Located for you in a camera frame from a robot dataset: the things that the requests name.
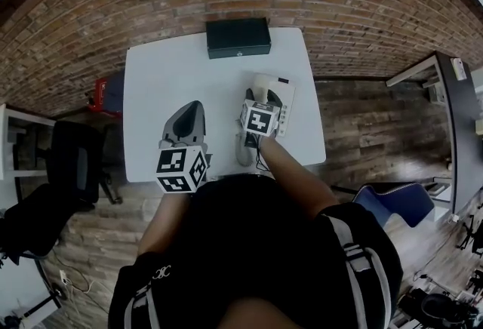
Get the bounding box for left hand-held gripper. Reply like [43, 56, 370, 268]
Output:
[155, 100, 213, 194]

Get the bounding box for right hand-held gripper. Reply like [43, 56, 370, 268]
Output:
[238, 87, 283, 149]

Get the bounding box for person's right forearm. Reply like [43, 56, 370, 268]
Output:
[257, 134, 340, 222]

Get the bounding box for person's left forearm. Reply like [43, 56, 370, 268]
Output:
[137, 189, 192, 257]

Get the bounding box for black rectangular case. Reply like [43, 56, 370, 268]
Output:
[205, 17, 273, 60]

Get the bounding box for red box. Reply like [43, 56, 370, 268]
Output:
[87, 76, 125, 118]

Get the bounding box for black office chair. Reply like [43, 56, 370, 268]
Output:
[45, 119, 124, 208]

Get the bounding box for person's black striped shirt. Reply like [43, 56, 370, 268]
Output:
[108, 172, 405, 329]

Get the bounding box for blue chair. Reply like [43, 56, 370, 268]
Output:
[353, 182, 435, 229]

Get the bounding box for white shelf unit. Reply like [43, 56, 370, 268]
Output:
[0, 103, 57, 182]

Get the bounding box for black bag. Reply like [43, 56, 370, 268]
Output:
[0, 183, 72, 266]

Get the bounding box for black desk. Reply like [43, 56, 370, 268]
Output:
[384, 51, 483, 216]

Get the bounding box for white device on desk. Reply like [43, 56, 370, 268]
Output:
[450, 57, 469, 82]

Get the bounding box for black tripod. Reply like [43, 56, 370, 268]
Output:
[454, 212, 483, 257]

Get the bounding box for black equipment pile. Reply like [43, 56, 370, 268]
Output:
[394, 280, 483, 329]

